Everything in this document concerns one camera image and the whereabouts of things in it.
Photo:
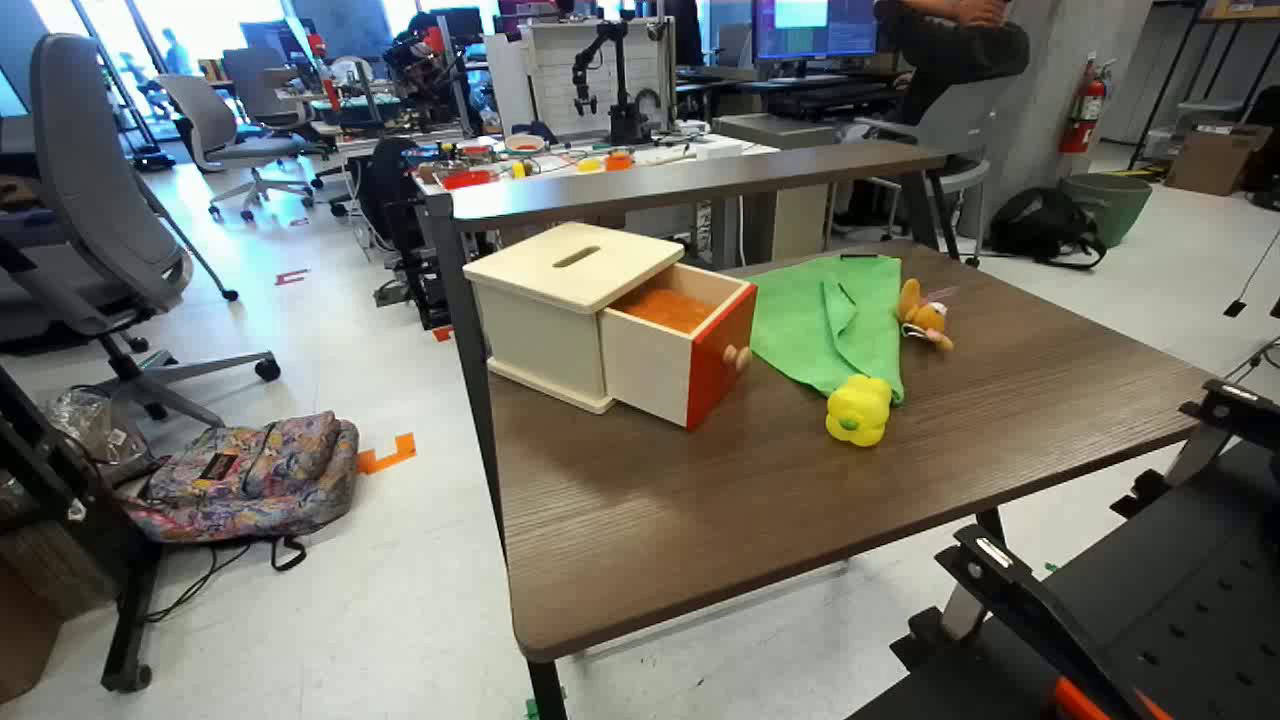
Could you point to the brown plush doll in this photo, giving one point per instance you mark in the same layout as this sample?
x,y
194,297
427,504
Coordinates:
x,y
921,316

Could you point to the yellow toy pepper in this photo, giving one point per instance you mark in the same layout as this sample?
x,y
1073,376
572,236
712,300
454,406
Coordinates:
x,y
856,410

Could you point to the wooden drawer red front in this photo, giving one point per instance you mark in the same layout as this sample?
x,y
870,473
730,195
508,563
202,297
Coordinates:
x,y
673,354

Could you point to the cream wooden slot box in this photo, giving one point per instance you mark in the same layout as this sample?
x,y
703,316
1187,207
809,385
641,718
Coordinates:
x,y
562,305

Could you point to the green cloth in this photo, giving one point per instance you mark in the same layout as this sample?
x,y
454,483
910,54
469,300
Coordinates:
x,y
826,322

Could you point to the black metal table leg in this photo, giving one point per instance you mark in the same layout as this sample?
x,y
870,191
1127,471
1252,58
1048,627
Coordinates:
x,y
547,688
454,335

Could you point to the white cluttered workbench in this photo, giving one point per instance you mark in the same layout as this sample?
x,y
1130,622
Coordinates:
x,y
572,156

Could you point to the computer monitor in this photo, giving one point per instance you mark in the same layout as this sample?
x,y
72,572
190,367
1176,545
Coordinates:
x,y
813,31

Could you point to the grey plastic chair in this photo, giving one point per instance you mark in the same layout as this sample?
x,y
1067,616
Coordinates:
x,y
954,142

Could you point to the colourful patterned backpack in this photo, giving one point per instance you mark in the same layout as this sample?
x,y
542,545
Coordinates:
x,y
245,478

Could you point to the black duffel bag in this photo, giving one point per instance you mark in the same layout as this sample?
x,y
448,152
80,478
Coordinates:
x,y
1043,225

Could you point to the person in black clothes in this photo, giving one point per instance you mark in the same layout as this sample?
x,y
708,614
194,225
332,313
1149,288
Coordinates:
x,y
950,54

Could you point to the grey office chair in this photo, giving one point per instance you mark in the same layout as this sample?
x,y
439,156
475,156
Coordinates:
x,y
223,127
95,186

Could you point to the green fabric bag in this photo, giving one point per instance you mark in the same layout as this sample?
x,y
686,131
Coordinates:
x,y
1119,207

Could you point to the red fire extinguisher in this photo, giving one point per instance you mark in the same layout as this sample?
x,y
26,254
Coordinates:
x,y
1086,108

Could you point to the black metal stand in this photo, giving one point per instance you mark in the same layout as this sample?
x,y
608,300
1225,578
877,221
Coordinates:
x,y
80,532

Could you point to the brown cardboard box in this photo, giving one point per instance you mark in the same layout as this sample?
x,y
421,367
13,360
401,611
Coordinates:
x,y
1216,161

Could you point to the black tripod leg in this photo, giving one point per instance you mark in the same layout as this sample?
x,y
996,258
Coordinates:
x,y
1251,281

